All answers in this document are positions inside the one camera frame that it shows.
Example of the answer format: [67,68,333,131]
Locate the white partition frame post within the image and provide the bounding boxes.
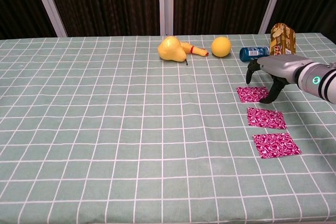
[157,0,175,36]
[28,0,68,38]
[258,0,288,35]

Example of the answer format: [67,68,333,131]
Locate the gold cookie package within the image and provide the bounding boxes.
[269,23,297,57]

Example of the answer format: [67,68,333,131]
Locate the dark partition panel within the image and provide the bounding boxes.
[0,0,57,40]
[173,0,279,36]
[272,0,336,44]
[43,0,161,37]

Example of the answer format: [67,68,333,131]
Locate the yellow rubber toy red band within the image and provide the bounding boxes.
[180,41,209,57]

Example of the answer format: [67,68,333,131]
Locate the yellow ball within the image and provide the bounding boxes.
[211,36,232,58]

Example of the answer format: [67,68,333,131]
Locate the yellow pear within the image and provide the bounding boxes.
[157,36,189,66]

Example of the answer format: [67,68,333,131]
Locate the blue can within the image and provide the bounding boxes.
[239,46,271,63]

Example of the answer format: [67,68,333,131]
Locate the pink patterned cloth square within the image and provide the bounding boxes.
[252,132,303,159]
[236,86,270,103]

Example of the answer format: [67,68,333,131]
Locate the green checkered tablecloth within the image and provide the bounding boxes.
[0,33,336,224]

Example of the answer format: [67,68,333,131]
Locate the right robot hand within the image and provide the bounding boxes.
[245,55,313,104]

